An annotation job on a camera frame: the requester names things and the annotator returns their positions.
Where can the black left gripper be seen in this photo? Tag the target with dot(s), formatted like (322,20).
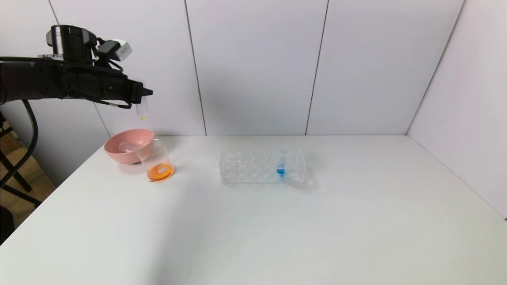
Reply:
(136,92)

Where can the test tube with yellow pigment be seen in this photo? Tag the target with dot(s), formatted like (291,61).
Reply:
(141,109)

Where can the test tube with red pigment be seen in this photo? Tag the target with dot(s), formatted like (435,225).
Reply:
(128,147)

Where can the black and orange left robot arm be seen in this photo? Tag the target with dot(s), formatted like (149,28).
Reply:
(39,79)

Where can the clear glass beaker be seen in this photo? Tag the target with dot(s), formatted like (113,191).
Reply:
(158,172)

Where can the clear acrylic test tube rack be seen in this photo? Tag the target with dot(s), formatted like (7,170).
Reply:
(245,170)

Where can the test tube with blue pigment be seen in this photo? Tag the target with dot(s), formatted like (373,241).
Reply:
(281,171)

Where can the pink plastic bowl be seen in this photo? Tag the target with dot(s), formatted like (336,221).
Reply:
(126,156)

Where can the black metal stand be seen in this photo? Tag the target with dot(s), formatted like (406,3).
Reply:
(18,178)

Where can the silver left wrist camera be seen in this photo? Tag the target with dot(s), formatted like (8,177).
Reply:
(117,49)

